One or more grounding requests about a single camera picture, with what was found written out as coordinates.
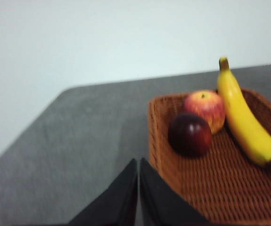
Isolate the brown wicker basket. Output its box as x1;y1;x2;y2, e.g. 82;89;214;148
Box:
148;88;271;226

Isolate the yellow banana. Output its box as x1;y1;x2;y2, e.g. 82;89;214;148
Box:
217;56;271;169

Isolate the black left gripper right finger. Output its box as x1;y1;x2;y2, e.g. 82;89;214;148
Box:
139;157;212;226

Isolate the red yellow apple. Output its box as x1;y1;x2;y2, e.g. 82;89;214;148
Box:
183;90;226;135

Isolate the dark red plum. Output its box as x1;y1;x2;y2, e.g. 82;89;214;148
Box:
167;113;213;158

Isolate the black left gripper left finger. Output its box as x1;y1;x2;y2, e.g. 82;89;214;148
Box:
68;158;139;226

